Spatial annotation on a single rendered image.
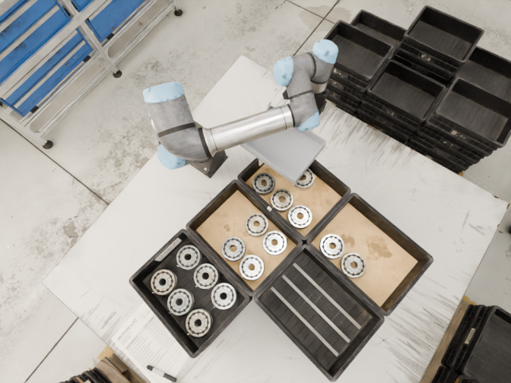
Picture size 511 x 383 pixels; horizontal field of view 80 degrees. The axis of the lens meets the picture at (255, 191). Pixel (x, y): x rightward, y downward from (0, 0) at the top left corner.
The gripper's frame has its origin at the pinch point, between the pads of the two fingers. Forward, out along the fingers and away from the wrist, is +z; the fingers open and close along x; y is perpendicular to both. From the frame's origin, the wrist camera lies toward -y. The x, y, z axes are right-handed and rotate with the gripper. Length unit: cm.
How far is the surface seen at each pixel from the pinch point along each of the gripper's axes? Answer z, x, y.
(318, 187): 26.8, -2.8, 18.8
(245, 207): 32.9, -27.5, -4.8
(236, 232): 36, -39, -2
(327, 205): 28.1, -8.2, 26.1
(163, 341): 61, -90, -5
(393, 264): 30, -16, 61
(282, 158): 6.8, -12.9, 1.8
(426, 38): 26, 142, 27
